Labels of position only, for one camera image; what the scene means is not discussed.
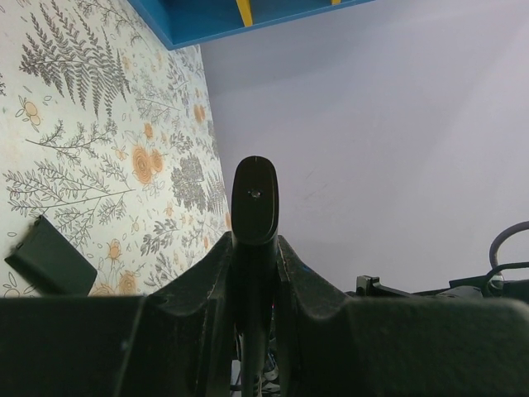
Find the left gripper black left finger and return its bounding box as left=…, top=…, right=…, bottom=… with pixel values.
left=1, top=234, right=233, bottom=396

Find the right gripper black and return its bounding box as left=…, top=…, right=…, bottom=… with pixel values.
left=346, top=262, right=529, bottom=299

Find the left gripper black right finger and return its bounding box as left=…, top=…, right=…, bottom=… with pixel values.
left=275, top=238, right=528, bottom=396

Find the floral tablecloth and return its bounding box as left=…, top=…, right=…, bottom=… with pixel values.
left=1, top=1, right=230, bottom=295

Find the blue wooden shelf unit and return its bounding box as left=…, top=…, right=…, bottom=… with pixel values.
left=129, top=0, right=367, bottom=50

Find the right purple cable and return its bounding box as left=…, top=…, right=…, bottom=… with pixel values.
left=488, top=221, right=529, bottom=270

